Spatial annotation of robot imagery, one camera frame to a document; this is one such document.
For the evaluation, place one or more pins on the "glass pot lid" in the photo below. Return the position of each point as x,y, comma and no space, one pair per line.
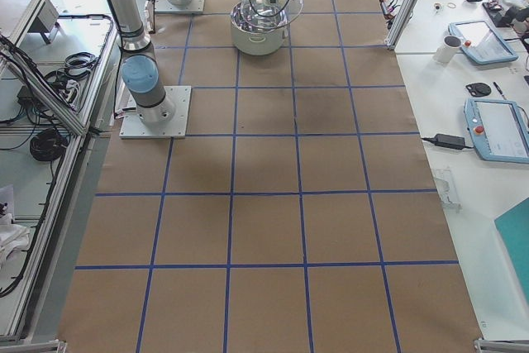
266,15

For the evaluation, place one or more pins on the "pale green electric pot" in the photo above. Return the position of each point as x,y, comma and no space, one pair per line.
252,40

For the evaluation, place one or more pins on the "white mug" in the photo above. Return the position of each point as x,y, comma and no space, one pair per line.
447,50

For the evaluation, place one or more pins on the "far blue teach pendant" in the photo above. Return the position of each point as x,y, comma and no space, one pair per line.
482,43

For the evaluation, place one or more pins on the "blue teach pendant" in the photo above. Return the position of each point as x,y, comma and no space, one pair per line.
482,43
497,130

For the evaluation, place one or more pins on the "grey electronics box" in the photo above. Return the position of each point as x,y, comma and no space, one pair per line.
46,22

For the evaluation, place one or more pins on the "black round puck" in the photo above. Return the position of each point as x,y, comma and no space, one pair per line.
478,89

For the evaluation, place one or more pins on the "black power adapter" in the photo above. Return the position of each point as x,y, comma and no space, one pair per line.
447,141

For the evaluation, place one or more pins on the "black pen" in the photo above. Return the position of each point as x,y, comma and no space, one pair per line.
499,90

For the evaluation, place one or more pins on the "clear plastic holder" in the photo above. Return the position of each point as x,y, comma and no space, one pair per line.
445,186

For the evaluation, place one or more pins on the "near blue teach pendant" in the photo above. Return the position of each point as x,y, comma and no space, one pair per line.
497,130

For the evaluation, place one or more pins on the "teal board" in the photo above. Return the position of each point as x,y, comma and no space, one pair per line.
513,229

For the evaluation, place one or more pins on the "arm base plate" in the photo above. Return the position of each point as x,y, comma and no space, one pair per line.
168,119

